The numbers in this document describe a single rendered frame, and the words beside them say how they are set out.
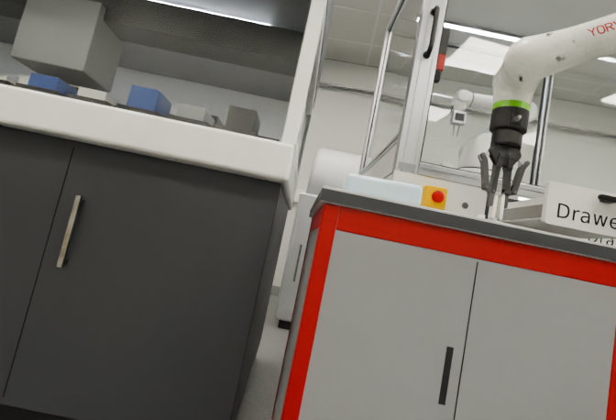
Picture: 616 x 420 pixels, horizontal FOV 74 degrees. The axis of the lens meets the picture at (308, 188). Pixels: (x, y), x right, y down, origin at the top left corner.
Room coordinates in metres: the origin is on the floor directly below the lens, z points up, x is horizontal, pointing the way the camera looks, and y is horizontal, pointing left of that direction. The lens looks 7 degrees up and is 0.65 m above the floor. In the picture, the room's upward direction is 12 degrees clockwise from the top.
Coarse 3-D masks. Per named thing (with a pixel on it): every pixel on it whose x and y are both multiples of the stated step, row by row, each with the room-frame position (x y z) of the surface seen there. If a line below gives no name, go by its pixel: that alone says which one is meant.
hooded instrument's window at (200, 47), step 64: (0, 0) 1.10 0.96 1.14; (64, 0) 1.10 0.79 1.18; (128, 0) 1.10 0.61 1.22; (192, 0) 1.10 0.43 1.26; (256, 0) 1.11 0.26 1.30; (0, 64) 1.10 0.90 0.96; (64, 64) 1.10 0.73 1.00; (128, 64) 1.10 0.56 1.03; (192, 64) 1.10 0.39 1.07; (256, 64) 1.11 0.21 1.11; (256, 128) 1.11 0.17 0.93
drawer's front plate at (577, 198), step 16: (544, 192) 1.03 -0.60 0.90; (560, 192) 1.01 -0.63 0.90; (576, 192) 1.01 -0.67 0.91; (592, 192) 1.01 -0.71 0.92; (544, 208) 1.02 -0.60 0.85; (560, 208) 1.01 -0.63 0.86; (576, 208) 1.01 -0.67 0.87; (592, 208) 1.01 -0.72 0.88; (608, 208) 1.01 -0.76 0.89; (560, 224) 1.01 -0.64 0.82; (576, 224) 1.01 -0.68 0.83; (592, 224) 1.01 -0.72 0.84; (608, 224) 1.01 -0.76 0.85
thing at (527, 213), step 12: (516, 204) 1.19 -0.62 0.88; (528, 204) 1.13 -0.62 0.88; (540, 204) 1.07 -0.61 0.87; (504, 216) 1.25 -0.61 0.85; (516, 216) 1.18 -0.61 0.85; (528, 216) 1.12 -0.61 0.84; (540, 216) 1.06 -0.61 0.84; (540, 228) 1.23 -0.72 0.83; (552, 228) 1.18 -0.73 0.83; (564, 228) 1.14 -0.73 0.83
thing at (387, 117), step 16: (416, 0) 1.59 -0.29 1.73; (400, 16) 1.96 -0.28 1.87; (416, 16) 1.53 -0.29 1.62; (400, 32) 1.86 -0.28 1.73; (416, 32) 1.47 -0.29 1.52; (400, 48) 1.78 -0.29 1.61; (384, 64) 2.20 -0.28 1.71; (400, 64) 1.70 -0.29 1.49; (384, 80) 2.08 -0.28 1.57; (400, 80) 1.63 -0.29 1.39; (384, 96) 1.97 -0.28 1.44; (400, 96) 1.57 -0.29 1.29; (384, 112) 1.88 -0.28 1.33; (400, 112) 1.51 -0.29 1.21; (384, 128) 1.80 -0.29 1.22; (368, 144) 2.22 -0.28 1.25; (384, 144) 1.72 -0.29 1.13; (368, 160) 2.10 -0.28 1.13
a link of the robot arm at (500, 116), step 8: (496, 112) 1.03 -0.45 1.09; (504, 112) 1.01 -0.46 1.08; (512, 112) 1.00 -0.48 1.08; (520, 112) 1.00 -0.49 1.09; (528, 112) 1.01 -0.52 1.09; (496, 120) 1.03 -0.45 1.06; (504, 120) 1.01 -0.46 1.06; (512, 120) 1.00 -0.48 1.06; (520, 120) 1.00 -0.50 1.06; (528, 120) 1.02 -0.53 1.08; (496, 128) 1.04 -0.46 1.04; (504, 128) 1.02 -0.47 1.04; (512, 128) 1.02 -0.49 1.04; (520, 128) 1.01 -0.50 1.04
